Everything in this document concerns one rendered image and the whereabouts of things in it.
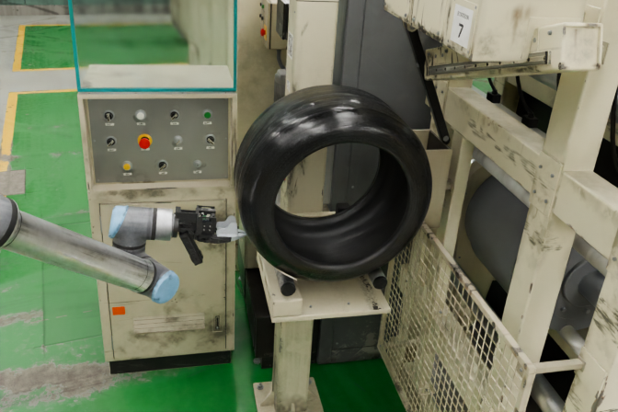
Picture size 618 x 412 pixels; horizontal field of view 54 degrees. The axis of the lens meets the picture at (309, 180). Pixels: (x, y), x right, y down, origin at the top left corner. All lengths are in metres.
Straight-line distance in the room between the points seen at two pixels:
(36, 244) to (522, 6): 1.13
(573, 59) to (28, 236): 1.17
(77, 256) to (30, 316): 1.86
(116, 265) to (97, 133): 0.89
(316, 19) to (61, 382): 1.88
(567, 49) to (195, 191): 1.50
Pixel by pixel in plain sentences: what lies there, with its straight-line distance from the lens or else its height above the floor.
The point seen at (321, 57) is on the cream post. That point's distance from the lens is 1.91.
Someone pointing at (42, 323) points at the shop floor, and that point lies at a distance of 3.27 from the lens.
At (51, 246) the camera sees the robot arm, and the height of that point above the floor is 1.22.
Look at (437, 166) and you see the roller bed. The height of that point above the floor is 1.14.
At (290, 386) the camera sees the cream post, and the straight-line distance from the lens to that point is 2.57.
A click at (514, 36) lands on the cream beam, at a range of 1.40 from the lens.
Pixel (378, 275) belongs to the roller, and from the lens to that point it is 1.86.
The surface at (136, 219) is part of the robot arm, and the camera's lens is 1.72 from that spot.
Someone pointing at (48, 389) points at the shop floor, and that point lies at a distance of 2.92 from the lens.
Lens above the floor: 1.94
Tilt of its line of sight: 25 degrees down
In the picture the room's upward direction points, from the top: 4 degrees clockwise
